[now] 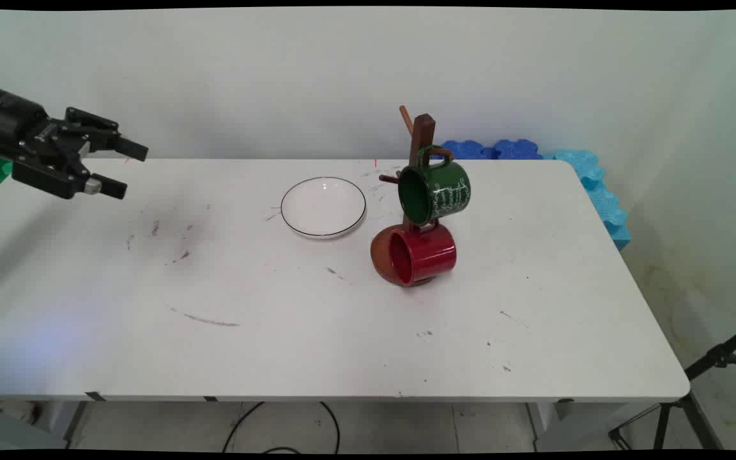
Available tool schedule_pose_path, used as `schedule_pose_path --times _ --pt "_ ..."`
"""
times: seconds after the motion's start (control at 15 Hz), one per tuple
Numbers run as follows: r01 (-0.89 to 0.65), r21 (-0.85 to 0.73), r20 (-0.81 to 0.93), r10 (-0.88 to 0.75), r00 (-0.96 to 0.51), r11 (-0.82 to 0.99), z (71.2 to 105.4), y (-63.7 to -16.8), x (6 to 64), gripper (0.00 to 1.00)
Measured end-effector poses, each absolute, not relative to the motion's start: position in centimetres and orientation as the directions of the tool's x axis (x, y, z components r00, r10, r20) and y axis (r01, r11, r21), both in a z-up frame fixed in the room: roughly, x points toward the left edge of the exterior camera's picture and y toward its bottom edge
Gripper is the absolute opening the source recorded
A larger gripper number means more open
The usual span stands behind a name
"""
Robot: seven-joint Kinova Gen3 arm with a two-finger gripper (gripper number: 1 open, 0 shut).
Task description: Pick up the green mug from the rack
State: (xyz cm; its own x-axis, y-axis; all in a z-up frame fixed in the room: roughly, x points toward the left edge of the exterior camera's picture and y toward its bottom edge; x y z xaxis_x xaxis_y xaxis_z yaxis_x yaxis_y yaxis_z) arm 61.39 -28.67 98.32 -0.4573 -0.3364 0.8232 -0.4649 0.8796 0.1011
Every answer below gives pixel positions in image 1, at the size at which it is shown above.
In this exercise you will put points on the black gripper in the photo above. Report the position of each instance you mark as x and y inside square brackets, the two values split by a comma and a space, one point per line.
[13, 124]

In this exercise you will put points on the light blue foam mat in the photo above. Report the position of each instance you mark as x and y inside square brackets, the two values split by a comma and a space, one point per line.
[601, 198]

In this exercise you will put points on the red mug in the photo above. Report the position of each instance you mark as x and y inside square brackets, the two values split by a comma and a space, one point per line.
[430, 252]

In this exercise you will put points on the dark blue foam mat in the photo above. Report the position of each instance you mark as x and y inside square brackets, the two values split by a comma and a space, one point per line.
[489, 150]

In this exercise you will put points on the brown wooden mug tree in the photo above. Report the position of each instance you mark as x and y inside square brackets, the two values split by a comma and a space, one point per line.
[422, 131]

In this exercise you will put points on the green mug with white print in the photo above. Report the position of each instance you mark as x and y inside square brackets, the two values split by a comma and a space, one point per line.
[443, 191]

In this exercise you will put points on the grey box under table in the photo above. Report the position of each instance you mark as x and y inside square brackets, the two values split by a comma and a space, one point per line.
[10, 434]

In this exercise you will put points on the white plate with black rim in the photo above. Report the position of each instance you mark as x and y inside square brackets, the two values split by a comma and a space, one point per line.
[323, 207]

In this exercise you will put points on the black tripod stand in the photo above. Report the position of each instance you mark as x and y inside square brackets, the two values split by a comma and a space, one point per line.
[700, 367]

